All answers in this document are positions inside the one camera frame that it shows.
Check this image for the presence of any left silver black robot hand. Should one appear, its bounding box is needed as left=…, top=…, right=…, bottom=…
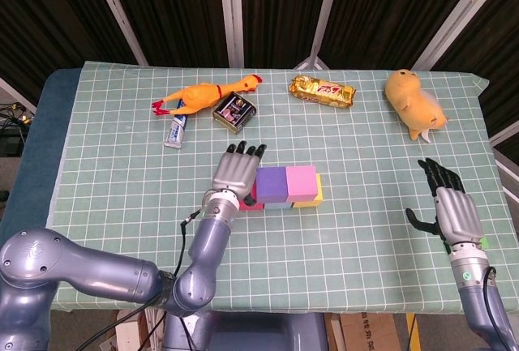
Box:
left=211, top=140, right=268, bottom=207

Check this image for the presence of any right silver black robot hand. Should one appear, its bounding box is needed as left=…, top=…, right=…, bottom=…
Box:
left=405, top=157, right=484, bottom=253

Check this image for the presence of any red foam cube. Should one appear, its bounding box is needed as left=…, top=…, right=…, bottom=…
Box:
left=238, top=182, right=265, bottom=213

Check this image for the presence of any purple foam cube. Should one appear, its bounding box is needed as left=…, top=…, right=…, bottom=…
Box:
left=255, top=166, right=290, bottom=204

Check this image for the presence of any green foam cube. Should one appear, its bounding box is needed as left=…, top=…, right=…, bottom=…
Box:
left=444, top=236, right=489, bottom=253

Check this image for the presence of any pink foam cube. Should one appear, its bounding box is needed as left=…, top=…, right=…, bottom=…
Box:
left=285, top=165, right=319, bottom=203

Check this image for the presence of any yellow foam cube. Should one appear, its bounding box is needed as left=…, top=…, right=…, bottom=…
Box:
left=291, top=173, right=324, bottom=208

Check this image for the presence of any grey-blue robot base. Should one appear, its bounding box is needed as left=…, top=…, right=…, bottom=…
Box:
left=161, top=310, right=329, bottom=351

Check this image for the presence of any black rectangular tin can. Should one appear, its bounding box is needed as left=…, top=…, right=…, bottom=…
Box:
left=212, top=91, right=258, bottom=135

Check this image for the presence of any white blue toothpaste tube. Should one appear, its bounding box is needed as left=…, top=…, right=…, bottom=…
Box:
left=163, top=99, right=191, bottom=150

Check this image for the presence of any orange rubber chicken toy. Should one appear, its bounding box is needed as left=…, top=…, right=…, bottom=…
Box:
left=151, top=74, right=264, bottom=118

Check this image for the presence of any green checkered tablecloth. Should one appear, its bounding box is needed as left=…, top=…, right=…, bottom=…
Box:
left=44, top=62, right=510, bottom=315

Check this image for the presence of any yellow plush animal toy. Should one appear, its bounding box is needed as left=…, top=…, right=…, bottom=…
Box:
left=384, top=68, right=450, bottom=143

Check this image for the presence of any gold biscuit packet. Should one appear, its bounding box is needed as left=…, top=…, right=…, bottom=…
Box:
left=288, top=75, right=358, bottom=109

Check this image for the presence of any brown cardboard box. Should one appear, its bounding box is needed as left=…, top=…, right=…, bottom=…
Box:
left=324, top=312, right=402, bottom=351

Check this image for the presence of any black pleated curtain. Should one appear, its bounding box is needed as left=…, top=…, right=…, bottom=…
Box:
left=0, top=0, right=519, bottom=157

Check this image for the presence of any dark blue table pad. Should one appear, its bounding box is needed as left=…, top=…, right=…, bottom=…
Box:
left=0, top=67, right=84, bottom=246

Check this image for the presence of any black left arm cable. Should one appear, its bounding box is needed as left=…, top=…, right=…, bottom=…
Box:
left=76, top=209, right=203, bottom=351

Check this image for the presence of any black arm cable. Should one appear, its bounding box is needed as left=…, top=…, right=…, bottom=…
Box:
left=76, top=209, right=203, bottom=351
left=482, top=265, right=514, bottom=351

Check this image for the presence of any white metal frame post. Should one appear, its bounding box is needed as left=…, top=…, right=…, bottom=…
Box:
left=217, top=0, right=246, bottom=69
left=0, top=77, right=37, bottom=113
left=488, top=120, right=519, bottom=146
left=294, top=0, right=345, bottom=71
left=411, top=0, right=508, bottom=71
left=87, top=0, right=149, bottom=66

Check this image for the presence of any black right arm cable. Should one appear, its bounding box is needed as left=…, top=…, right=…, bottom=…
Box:
left=482, top=265, right=514, bottom=351

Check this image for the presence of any black equipment with cables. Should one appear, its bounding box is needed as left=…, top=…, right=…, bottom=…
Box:
left=0, top=101, right=34, bottom=158

